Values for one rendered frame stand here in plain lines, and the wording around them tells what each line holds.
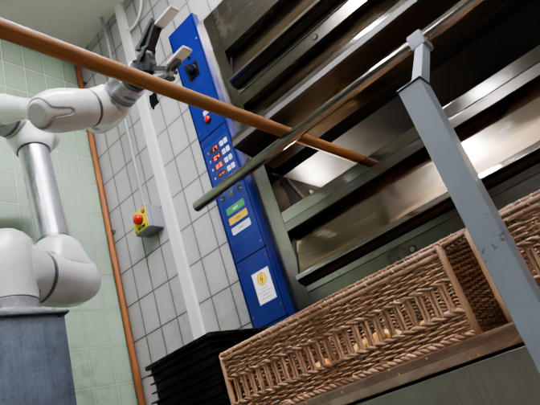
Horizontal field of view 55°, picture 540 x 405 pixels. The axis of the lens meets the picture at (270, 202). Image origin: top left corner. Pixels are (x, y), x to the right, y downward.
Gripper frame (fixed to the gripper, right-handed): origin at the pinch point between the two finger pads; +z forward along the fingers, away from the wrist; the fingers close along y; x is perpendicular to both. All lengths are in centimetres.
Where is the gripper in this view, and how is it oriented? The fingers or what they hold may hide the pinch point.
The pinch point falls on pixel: (178, 30)
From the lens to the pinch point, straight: 137.3
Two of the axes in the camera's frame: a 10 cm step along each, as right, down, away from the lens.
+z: 7.0, -4.8, -5.3
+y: 2.9, 8.7, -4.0
